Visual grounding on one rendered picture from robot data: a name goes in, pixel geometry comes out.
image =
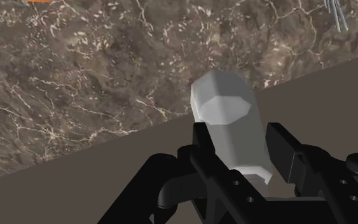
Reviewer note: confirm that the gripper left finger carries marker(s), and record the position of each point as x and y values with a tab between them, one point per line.
209	173

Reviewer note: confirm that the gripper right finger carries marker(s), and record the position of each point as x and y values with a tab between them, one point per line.
315	167

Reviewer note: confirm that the white octagonal cylinder bottle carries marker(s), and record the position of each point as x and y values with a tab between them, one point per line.
228	121

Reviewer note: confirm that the grey metal rods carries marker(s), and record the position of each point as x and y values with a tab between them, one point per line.
336	14

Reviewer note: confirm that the orange object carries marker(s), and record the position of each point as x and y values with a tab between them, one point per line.
39	1

